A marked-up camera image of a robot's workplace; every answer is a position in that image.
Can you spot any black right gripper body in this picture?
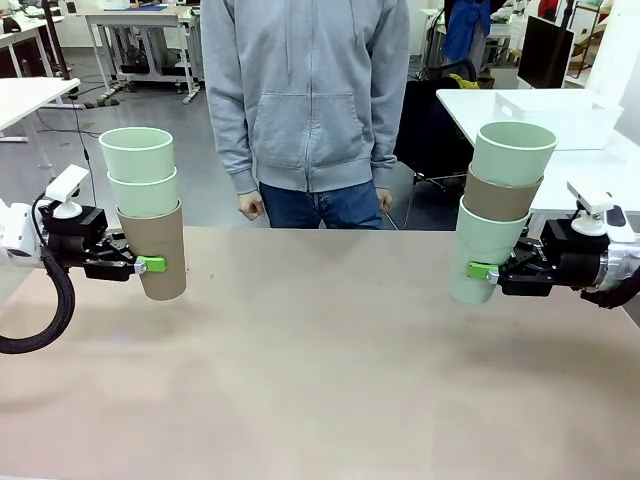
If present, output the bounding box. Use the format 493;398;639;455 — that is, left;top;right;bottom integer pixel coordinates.
539;219;614;296

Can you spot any black monitor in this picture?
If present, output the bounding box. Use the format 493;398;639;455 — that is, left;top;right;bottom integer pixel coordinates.
517;14;575;91

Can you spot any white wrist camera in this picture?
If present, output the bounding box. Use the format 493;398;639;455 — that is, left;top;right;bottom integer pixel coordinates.
567;178;615;237
44;164;91;220

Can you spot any black stand pole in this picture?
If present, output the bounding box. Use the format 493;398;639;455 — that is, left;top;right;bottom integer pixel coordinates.
42;0;72;81

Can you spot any grey frame workbench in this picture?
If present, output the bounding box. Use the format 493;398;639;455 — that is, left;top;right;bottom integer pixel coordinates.
84;4;205;105

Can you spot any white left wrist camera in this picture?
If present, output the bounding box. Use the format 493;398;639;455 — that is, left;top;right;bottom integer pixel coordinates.
44;164;91;220

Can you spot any person's left forearm grey sleeve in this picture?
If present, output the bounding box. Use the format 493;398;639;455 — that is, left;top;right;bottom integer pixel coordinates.
369;89;412;194

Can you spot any green plastic cup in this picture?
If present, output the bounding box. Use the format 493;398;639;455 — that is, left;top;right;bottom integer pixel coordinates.
472;121;558;188
447;197;530;305
98;127;176;177
107;167;180;218

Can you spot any white plastic basket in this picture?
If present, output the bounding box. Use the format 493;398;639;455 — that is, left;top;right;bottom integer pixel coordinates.
492;89;625;152

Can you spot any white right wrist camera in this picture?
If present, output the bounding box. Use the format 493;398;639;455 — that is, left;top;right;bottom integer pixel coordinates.
567;178;615;237

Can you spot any blue jacket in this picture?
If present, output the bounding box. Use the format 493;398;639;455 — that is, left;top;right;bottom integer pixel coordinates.
442;0;494;64

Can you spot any white desk with dark drawers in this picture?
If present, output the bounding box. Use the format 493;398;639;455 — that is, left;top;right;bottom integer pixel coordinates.
0;14;66;79

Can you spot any white table with rounded corner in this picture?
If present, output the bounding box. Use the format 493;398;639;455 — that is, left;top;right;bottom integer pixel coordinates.
435;88;640;232

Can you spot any black right arm cable sleeve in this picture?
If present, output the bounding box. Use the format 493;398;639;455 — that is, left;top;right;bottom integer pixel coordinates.
579;269;640;310

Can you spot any white side table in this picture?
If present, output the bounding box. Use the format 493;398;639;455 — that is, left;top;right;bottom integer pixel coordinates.
0;77;81;146

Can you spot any black office chair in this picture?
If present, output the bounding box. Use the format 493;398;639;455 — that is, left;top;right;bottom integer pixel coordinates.
394;58;479;194

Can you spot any person in grey hoodie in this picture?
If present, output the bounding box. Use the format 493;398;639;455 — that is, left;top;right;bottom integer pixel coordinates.
199;0;412;231

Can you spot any brown plastic cup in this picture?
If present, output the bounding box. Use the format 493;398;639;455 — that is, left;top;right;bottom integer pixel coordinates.
463;164;545;222
115;198;188;303

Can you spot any person's right forearm grey sleeve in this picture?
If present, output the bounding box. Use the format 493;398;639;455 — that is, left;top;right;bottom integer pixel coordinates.
205;89;261;197

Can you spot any person's right hand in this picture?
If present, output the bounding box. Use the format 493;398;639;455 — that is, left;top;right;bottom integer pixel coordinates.
238;193;265;220

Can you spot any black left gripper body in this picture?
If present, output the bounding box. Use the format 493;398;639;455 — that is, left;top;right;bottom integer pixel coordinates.
39;204;117;281

